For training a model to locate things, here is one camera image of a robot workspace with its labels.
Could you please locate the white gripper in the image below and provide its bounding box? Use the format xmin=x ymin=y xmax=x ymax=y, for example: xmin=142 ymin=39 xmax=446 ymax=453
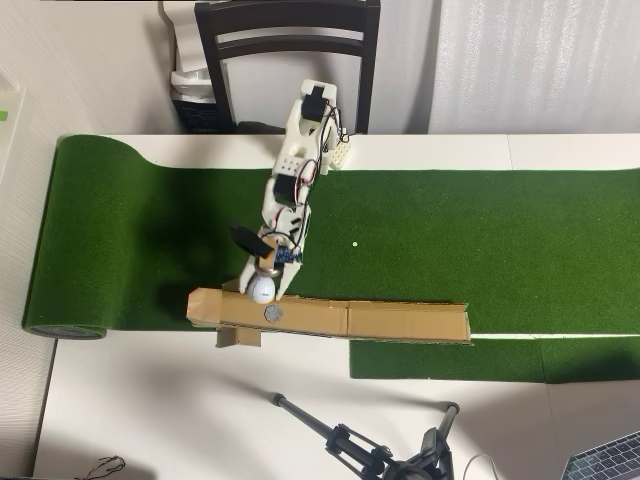
xmin=238 ymin=203 xmax=315 ymax=301

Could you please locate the white golf ball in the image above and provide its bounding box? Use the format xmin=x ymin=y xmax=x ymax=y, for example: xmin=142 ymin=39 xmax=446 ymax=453
xmin=245 ymin=273 xmax=277 ymax=305

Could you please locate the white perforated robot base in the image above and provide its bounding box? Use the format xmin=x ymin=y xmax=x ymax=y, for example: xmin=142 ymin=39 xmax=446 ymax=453
xmin=318 ymin=133 xmax=355 ymax=176

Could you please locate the brown cardboard ramp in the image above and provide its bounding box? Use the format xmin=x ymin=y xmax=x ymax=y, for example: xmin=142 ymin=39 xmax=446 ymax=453
xmin=185 ymin=278 xmax=475 ymax=349

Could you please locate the dark printed box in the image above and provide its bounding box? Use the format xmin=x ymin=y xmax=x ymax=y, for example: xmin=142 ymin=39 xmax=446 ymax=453
xmin=172 ymin=92 xmax=237 ymax=135

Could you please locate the black tripod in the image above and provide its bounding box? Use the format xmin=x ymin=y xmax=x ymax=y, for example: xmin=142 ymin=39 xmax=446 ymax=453
xmin=269 ymin=392 xmax=461 ymax=480

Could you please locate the long green putting mat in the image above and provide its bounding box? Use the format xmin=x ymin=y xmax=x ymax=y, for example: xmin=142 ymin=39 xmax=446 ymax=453
xmin=22 ymin=133 xmax=640 ymax=344

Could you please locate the short green turf strip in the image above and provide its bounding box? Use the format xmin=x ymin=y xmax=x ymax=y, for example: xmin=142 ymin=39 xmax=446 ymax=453
xmin=348 ymin=335 xmax=640 ymax=385

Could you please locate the white plastic appliance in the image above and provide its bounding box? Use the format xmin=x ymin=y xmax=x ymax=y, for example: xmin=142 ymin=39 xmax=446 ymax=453
xmin=158 ymin=0 xmax=224 ymax=101

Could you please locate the dark wooden chair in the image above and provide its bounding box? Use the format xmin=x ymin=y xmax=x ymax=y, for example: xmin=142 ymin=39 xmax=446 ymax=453
xmin=193 ymin=0 xmax=382 ymax=136

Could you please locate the white curtain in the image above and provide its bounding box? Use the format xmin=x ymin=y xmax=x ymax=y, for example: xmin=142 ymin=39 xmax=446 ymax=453
xmin=427 ymin=0 xmax=640 ymax=135

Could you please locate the thin white cable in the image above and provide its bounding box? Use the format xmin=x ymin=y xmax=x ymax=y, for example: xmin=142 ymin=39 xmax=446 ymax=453
xmin=462 ymin=452 xmax=501 ymax=480

